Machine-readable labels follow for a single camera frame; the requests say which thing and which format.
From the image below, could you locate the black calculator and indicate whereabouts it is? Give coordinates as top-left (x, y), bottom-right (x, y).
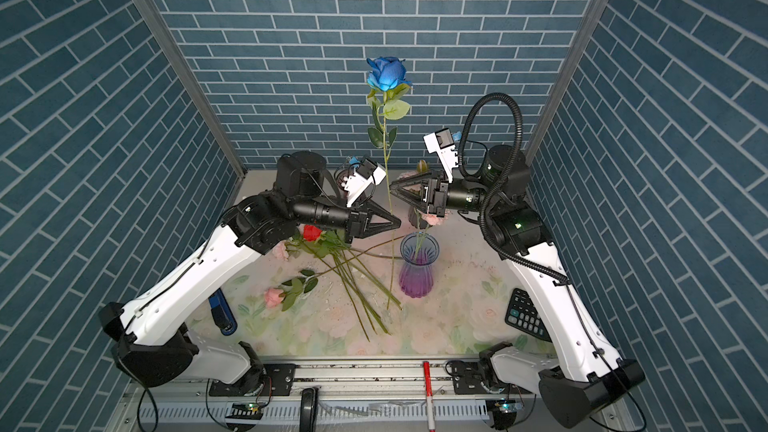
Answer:
top-left (504, 288), bottom-right (552, 343)

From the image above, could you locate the dark purple glass vase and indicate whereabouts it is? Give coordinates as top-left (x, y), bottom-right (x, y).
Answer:
top-left (342, 158), bottom-right (378, 208)

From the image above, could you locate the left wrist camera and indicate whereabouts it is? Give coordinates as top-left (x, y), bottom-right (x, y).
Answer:
top-left (335, 157), bottom-right (386, 208)

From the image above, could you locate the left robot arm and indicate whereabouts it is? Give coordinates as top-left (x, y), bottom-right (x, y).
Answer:
top-left (99, 151), bottom-right (401, 395)

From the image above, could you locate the red rose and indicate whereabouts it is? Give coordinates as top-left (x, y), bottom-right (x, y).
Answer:
top-left (302, 225), bottom-right (323, 242)

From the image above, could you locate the pink carnation spray stem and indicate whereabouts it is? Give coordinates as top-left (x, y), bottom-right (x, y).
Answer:
top-left (396, 161), bottom-right (448, 232)

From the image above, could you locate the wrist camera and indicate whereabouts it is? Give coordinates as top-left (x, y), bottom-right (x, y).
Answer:
top-left (423, 128), bottom-right (462, 183)
top-left (335, 157), bottom-right (386, 208)

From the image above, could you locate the pink rose on table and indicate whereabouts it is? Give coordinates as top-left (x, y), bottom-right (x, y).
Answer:
top-left (265, 231), bottom-right (401, 320)

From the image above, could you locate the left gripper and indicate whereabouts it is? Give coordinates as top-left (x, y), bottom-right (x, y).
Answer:
top-left (290, 192), bottom-right (400, 245)

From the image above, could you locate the blue black handheld device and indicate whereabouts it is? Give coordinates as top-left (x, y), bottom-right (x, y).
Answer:
top-left (208, 289), bottom-right (238, 336)

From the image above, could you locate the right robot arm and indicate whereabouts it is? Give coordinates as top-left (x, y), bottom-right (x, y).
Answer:
top-left (390, 145), bottom-right (645, 428)

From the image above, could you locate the purple blue gradient vase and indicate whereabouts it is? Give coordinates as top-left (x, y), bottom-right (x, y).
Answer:
top-left (399, 232), bottom-right (440, 298)

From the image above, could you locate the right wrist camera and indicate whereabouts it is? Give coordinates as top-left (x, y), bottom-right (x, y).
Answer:
top-left (423, 128), bottom-right (462, 183)

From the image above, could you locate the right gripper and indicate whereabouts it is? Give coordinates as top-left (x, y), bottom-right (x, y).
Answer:
top-left (393, 171), bottom-right (500, 220)

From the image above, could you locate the blue rose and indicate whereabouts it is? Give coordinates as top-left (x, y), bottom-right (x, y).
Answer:
top-left (365, 56), bottom-right (414, 313)

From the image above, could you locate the aluminium mounting rail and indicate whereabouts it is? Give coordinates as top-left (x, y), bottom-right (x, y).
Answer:
top-left (119, 356), bottom-right (607, 403)

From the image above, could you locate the red white marker pen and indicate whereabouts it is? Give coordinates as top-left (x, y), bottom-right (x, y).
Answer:
top-left (422, 361), bottom-right (436, 432)

